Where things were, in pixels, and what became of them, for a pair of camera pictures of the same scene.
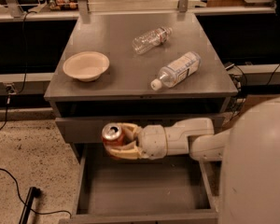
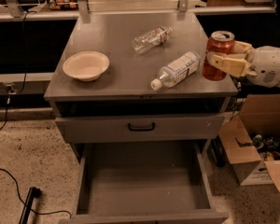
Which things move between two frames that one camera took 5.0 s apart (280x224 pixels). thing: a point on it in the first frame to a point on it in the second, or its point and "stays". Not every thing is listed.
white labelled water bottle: (177, 71) stays
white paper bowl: (86, 65) stays
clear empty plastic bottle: (151, 39) stays
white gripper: (153, 141) to (267, 66)
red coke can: (112, 134) to (220, 41)
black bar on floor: (33, 193) stays
